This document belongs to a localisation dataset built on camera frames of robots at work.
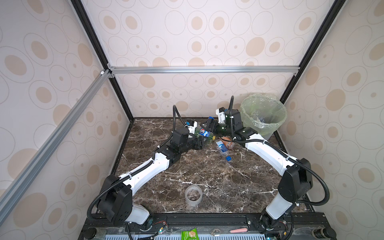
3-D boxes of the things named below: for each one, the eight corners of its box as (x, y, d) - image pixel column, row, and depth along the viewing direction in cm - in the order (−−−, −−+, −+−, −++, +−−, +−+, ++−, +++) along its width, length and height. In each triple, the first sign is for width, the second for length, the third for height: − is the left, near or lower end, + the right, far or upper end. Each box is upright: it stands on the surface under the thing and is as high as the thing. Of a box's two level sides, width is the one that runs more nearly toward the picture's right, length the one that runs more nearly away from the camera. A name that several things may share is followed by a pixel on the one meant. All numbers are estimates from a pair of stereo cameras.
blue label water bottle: (223, 162, 97) (224, 158, 93) (215, 146, 106) (216, 141, 101) (230, 160, 98) (232, 156, 94) (222, 144, 107) (223, 139, 102)
